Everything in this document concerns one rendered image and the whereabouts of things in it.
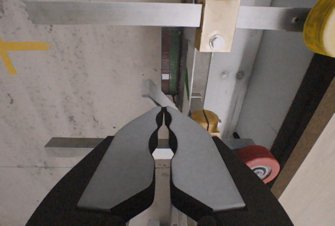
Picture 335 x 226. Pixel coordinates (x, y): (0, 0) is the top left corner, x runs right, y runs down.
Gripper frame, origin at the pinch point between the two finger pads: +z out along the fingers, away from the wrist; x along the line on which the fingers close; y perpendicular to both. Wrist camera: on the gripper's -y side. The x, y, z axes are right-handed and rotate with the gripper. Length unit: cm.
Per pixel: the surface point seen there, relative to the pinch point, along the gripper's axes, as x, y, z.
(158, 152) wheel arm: -1.1, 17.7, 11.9
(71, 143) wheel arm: -19.0, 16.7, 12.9
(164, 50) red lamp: -0.1, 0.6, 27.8
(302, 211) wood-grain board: 33.8, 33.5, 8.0
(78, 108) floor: -71, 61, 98
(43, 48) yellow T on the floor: -83, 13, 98
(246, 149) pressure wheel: 15.3, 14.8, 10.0
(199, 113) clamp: 6.7, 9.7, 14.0
